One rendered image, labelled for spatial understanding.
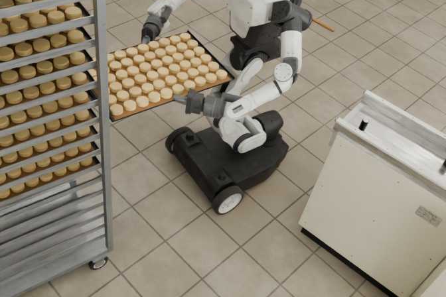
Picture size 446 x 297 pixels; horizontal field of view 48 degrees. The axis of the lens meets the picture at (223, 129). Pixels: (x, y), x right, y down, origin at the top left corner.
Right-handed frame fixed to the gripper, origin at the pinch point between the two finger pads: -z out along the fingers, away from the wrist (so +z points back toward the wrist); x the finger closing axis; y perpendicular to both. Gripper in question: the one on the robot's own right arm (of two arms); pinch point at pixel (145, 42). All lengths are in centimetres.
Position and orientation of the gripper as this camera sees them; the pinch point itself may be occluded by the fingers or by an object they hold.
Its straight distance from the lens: 241.7
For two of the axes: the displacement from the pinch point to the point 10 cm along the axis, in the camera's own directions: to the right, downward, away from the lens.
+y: 9.7, 2.3, -0.2
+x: 1.4, -6.9, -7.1
